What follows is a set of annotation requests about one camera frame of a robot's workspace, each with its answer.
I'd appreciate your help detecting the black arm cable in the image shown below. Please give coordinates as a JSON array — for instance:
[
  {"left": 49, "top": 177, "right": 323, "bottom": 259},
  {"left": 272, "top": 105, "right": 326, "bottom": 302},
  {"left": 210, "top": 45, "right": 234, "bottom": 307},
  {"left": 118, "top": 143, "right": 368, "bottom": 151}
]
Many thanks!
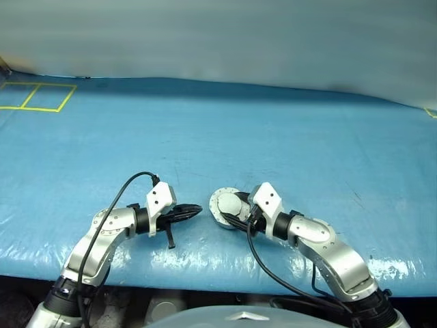
[
  {"left": 76, "top": 172, "right": 161, "bottom": 328},
  {"left": 246, "top": 218, "right": 363, "bottom": 328}
]

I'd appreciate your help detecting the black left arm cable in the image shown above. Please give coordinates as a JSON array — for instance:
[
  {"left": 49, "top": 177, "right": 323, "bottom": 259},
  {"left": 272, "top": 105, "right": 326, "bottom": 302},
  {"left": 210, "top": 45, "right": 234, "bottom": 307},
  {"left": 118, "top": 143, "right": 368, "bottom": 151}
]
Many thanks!
[{"left": 76, "top": 172, "right": 161, "bottom": 328}]

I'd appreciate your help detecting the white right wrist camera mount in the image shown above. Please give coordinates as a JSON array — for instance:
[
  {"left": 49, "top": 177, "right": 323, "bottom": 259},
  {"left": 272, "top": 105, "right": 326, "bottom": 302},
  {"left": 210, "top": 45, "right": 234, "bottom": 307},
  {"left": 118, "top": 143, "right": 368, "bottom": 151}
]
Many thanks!
[{"left": 252, "top": 182, "right": 284, "bottom": 238}]

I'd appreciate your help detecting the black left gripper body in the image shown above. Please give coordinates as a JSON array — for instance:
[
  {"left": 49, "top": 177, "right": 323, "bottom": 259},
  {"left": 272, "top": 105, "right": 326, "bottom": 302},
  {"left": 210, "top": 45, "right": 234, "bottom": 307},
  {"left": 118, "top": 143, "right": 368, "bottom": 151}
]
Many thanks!
[{"left": 158, "top": 206, "right": 179, "bottom": 249}]

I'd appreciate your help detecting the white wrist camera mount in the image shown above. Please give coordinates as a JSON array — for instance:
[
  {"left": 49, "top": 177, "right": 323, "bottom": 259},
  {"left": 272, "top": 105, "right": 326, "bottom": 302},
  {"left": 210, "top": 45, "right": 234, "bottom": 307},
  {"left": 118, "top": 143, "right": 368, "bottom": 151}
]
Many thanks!
[
  {"left": 145, "top": 182, "right": 178, "bottom": 238},
  {"left": 252, "top": 182, "right": 284, "bottom": 238}
]

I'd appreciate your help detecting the yellow tape grid marking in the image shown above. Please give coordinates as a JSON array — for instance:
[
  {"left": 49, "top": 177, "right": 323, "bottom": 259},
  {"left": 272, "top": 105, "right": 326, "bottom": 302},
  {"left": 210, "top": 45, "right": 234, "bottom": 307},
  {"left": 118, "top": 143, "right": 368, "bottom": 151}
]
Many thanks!
[{"left": 0, "top": 81, "right": 78, "bottom": 113}]

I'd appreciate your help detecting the silver robot torso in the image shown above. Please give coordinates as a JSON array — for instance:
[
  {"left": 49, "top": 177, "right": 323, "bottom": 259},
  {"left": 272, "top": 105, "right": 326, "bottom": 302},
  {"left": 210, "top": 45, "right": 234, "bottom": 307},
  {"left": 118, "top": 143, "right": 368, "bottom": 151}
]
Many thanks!
[{"left": 146, "top": 305, "right": 328, "bottom": 328}]

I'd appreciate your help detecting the blue plastic table cover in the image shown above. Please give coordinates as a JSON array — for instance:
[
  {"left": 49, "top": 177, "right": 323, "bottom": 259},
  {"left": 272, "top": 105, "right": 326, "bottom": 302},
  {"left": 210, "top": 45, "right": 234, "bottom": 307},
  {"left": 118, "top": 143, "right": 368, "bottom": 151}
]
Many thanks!
[{"left": 0, "top": 70, "right": 437, "bottom": 298}]

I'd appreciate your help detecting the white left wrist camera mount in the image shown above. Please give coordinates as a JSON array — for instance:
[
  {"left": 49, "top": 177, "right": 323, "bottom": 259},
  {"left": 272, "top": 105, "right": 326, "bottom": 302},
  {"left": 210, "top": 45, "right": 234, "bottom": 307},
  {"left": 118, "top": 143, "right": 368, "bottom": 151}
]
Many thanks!
[{"left": 145, "top": 182, "right": 178, "bottom": 238}]

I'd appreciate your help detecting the grey round disc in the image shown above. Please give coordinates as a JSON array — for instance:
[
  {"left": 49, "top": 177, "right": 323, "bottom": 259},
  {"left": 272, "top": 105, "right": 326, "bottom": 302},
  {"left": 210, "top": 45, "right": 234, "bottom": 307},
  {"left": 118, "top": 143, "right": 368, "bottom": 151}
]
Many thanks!
[{"left": 149, "top": 296, "right": 184, "bottom": 322}]

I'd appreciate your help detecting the round metal motor lid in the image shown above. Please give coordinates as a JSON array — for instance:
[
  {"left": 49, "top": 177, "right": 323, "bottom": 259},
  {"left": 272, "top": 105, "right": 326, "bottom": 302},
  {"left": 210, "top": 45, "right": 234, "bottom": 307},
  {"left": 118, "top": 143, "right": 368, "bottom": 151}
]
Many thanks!
[{"left": 208, "top": 187, "right": 253, "bottom": 225}]

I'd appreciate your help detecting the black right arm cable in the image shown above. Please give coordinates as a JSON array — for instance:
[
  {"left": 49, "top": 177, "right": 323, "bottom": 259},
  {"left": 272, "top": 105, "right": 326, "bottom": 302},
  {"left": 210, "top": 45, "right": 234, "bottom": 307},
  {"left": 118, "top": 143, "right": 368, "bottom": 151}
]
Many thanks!
[{"left": 246, "top": 218, "right": 363, "bottom": 328}]

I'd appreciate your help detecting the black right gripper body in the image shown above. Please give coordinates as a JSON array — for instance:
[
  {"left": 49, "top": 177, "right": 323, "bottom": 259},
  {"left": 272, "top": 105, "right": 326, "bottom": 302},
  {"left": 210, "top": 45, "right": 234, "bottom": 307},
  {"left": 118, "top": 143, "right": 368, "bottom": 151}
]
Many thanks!
[{"left": 248, "top": 204, "right": 266, "bottom": 235}]

